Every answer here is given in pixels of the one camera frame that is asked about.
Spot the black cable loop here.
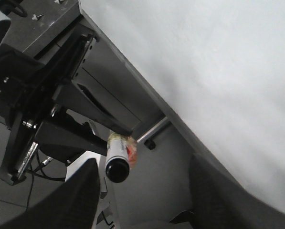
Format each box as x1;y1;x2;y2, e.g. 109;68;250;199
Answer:
25;152;66;208

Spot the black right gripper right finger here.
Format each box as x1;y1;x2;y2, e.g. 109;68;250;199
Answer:
170;155;285;229

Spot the white plastic screw anchor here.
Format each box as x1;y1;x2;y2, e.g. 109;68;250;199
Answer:
32;14;44;21

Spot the white black whiteboard marker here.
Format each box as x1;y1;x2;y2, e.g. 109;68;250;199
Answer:
105;131;137;183

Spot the black caster wheel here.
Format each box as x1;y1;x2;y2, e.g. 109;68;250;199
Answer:
144;139;156;150

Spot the grey whiteboard stand leg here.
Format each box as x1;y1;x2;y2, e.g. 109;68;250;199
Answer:
137;117;170;143

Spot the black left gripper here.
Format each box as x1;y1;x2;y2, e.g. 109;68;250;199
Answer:
0;33;132;186

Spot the white whiteboard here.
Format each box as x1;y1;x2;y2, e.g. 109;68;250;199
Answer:
80;0;285;213

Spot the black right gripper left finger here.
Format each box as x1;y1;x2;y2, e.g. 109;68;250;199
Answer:
0;158;100;229

